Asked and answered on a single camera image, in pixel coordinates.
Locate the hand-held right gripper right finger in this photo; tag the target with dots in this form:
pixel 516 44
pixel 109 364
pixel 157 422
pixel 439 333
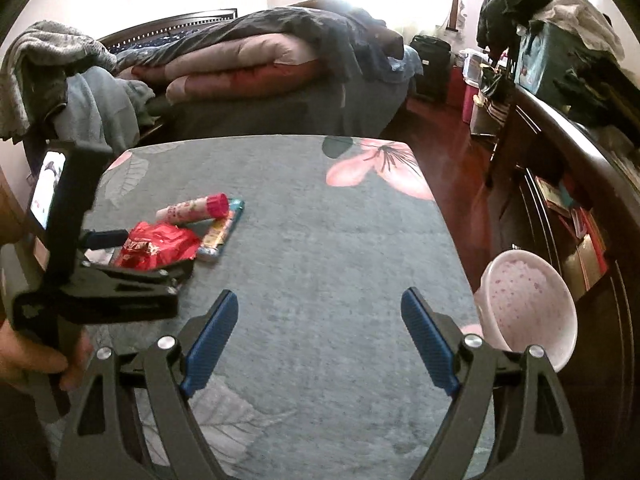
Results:
pixel 430 345

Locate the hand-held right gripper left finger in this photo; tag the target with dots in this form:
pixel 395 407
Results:
pixel 210 345

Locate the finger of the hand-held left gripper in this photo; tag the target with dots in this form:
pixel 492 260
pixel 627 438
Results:
pixel 135 275
pixel 107 239

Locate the red wrapper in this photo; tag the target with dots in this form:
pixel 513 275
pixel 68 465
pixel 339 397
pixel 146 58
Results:
pixel 155 247

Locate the pink plastic bin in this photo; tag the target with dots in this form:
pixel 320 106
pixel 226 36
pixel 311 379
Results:
pixel 525 305

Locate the person's left hand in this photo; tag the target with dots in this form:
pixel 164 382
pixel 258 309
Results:
pixel 30 357

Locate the pink capped tube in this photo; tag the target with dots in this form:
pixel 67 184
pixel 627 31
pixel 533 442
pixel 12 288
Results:
pixel 192 208

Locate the colourful candy wrapper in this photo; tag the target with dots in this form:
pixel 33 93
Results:
pixel 222 232

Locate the blue fleece blanket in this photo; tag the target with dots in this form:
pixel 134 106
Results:
pixel 100 105

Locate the floral grey tablecloth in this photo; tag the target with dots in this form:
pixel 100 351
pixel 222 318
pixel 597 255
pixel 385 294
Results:
pixel 325 260

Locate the grey fuzzy blanket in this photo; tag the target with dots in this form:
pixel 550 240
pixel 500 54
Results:
pixel 45 50

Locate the star print pillow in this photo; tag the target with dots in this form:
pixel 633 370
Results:
pixel 150 40

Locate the books in desk shelf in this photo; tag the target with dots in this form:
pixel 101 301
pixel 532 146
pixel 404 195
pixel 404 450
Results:
pixel 575 225

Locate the pink folded comforter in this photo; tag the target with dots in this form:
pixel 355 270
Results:
pixel 225 75

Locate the dark wooden dresser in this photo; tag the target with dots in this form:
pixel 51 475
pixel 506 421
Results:
pixel 615 240

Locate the dark wooden bed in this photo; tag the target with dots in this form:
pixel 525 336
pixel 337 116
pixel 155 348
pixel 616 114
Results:
pixel 300 110

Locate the red container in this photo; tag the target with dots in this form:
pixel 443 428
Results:
pixel 470 102

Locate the striped bag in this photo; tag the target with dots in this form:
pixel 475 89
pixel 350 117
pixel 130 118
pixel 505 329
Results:
pixel 495 105

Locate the black suitcase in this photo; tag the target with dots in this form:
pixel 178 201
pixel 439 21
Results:
pixel 431 67

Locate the clear plastic storage box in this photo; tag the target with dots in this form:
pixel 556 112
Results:
pixel 472 65

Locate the dark blue quilt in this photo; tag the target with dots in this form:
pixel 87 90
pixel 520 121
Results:
pixel 300 30

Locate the teal box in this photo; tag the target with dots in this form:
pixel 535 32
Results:
pixel 545 65

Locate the dark clothes pile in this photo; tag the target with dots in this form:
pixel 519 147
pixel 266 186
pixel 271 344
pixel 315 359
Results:
pixel 595 90

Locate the black hanging coat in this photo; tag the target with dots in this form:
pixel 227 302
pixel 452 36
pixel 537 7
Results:
pixel 505 5

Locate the white garment heap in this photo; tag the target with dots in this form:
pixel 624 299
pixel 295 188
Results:
pixel 580 15

